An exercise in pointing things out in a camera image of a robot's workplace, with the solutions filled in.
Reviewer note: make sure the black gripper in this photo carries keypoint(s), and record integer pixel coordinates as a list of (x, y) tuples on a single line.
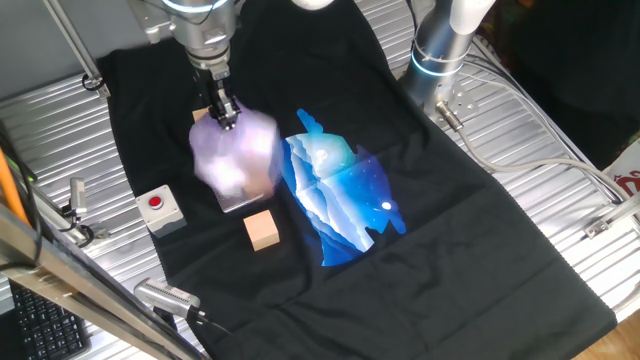
[(215, 90)]

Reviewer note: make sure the translucent purple plastic bag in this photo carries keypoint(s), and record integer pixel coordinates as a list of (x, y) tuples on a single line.
[(235, 155)]

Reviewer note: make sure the wooden block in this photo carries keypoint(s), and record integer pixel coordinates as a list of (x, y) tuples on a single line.
[(257, 186)]

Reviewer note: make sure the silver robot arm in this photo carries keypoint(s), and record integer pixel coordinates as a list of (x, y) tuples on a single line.
[(435, 45)]

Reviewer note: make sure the white bag with red print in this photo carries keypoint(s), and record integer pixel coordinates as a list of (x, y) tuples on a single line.
[(625, 170)]

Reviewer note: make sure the light wooden cube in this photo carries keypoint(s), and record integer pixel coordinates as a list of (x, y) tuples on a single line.
[(261, 231), (200, 115)]

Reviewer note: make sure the silver metal plate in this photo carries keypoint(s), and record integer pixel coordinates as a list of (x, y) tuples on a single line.
[(240, 204)]

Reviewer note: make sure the grey box with red button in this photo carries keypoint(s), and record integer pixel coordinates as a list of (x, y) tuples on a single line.
[(160, 212)]

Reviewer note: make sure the thin metal pole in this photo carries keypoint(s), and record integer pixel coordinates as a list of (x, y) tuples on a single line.
[(75, 47)]

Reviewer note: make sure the orange rod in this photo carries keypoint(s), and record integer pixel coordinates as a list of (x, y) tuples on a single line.
[(10, 192)]

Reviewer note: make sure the black keyboard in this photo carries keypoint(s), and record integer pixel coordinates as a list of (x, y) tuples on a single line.
[(47, 325)]

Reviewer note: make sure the black cloth with blue print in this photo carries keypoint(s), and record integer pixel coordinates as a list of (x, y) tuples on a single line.
[(450, 275)]

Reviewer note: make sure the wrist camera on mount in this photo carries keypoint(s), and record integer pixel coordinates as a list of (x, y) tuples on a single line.
[(159, 30)]

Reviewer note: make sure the small grey camera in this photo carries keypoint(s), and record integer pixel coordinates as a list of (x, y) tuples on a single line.
[(78, 196)]

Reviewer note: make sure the silver ribbed camera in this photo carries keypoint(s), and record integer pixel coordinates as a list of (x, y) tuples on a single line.
[(165, 296)]

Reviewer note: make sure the metal camera mount rail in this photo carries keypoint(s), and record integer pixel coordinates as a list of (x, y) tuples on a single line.
[(55, 215)]

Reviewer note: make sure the aluminium frame beam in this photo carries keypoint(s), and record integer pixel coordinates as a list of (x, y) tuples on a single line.
[(75, 285)]

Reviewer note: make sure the metal angle bracket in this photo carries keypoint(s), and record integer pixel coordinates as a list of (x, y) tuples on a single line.
[(612, 217)]

